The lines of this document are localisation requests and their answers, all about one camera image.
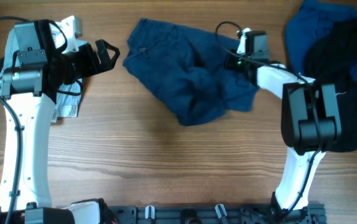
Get light blue denim jeans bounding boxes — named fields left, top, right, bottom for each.
left=0, top=29, right=81, bottom=123

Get black garment in pile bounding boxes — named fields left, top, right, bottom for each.
left=304, top=19, right=357, bottom=152

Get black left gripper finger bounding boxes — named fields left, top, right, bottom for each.
left=98, top=47, right=113, bottom=72
left=95, top=39, right=120, bottom=69

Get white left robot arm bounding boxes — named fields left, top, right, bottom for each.
left=0, top=16, right=120, bottom=223

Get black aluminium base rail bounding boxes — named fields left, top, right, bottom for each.
left=0, top=200, right=327, bottom=224

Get blue garment in pile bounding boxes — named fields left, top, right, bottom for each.
left=285, top=0, right=357, bottom=82

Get dark blue shorts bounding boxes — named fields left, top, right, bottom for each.
left=123, top=18, right=258, bottom=126

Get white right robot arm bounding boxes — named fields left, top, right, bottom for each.
left=226, top=28, right=341, bottom=218

